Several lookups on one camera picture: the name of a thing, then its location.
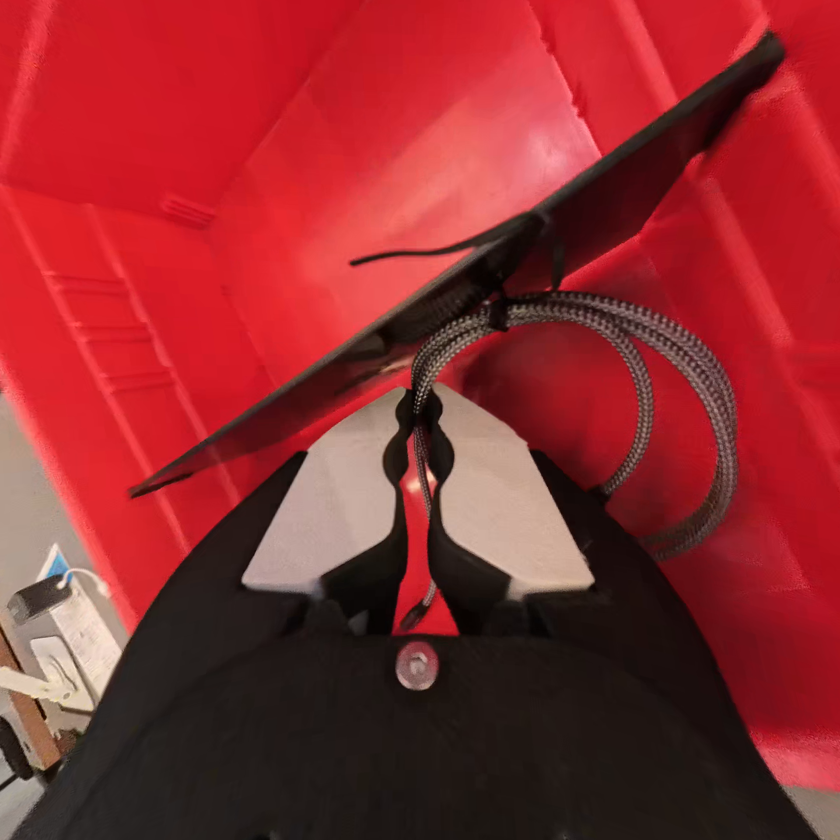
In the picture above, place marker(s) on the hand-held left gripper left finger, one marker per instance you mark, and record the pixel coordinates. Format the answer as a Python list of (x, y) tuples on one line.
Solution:
[(328, 512)]

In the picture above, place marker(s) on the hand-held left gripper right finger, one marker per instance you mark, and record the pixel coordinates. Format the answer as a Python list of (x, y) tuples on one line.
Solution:
[(505, 512)]

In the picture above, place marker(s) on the red plastic bin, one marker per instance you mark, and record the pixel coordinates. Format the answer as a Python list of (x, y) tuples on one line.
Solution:
[(197, 98)]

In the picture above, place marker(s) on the small black charger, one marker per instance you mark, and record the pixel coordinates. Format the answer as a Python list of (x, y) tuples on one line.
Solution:
[(39, 597)]

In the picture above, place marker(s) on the black bin divider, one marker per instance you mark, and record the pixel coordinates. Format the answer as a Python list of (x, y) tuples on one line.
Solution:
[(623, 197)]

